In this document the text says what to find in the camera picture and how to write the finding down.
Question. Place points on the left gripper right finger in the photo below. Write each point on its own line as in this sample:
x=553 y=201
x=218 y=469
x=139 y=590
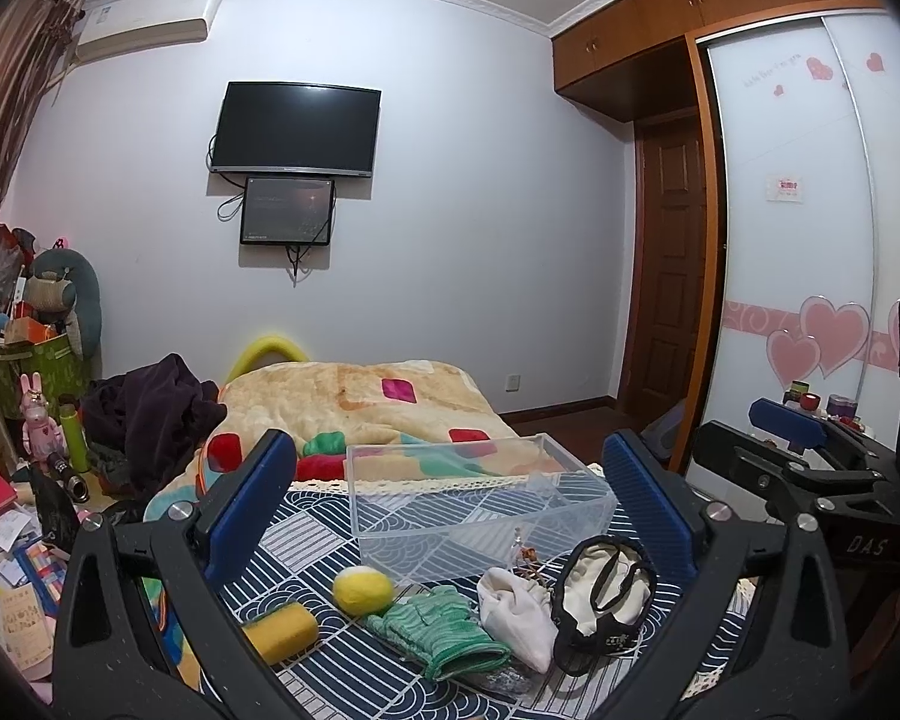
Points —
x=790 y=659

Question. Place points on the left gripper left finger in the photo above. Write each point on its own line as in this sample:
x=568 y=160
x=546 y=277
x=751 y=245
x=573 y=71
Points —
x=109 y=660

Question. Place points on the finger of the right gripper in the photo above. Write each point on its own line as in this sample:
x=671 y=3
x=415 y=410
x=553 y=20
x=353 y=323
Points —
x=799 y=430

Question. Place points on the white cloth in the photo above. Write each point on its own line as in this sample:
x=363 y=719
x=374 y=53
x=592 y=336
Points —
x=517 y=612

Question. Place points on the green knitted glove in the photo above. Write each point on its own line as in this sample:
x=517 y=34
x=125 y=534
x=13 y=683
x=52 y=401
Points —
x=439 y=630

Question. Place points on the yellow sponge block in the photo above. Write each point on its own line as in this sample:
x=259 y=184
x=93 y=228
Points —
x=283 y=633

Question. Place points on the black cylinder flashlight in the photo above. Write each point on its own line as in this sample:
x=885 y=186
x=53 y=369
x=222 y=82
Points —
x=67 y=477

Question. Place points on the brown wooden door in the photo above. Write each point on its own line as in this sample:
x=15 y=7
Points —
x=670 y=233

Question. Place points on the blue patterned table cloth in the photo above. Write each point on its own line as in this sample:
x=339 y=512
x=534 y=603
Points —
x=351 y=673

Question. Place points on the dark purple clothes pile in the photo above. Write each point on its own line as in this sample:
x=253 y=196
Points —
x=155 y=417

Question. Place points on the yellow felt ball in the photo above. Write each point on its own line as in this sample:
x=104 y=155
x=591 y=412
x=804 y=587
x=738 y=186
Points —
x=362 y=590

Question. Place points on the pink rabbit figurine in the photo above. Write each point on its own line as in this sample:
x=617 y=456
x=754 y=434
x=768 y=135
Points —
x=41 y=435

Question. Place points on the green bottle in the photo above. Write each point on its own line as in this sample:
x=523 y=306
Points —
x=75 y=441

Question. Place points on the green storage box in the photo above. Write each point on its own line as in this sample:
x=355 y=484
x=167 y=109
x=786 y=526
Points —
x=62 y=373

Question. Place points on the beige patchwork fleece blanket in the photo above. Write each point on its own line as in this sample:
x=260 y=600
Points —
x=393 y=426

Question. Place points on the yellow curved cushion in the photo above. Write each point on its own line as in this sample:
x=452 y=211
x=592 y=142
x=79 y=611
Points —
x=264 y=350

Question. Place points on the clear plastic storage box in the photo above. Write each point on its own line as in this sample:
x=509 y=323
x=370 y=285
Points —
x=433 y=513

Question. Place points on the wooden wardrobe with sliding doors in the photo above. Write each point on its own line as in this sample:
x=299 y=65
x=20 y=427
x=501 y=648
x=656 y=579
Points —
x=799 y=107

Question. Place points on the grey green plush toy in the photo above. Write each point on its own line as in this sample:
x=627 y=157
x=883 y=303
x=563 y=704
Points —
x=64 y=286

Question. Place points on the white air conditioner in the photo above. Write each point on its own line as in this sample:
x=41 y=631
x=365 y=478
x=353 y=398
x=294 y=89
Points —
x=127 y=26

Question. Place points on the orange beaded keychain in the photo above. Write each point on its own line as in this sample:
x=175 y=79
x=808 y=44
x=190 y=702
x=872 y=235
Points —
x=523 y=560

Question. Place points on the wall power socket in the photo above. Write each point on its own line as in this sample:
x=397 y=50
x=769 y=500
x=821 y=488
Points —
x=512 y=383

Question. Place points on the small wall monitor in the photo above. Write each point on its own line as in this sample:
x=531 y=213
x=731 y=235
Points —
x=287 y=211

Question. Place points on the large wall television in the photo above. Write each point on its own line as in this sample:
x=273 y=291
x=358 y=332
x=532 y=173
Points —
x=296 y=128

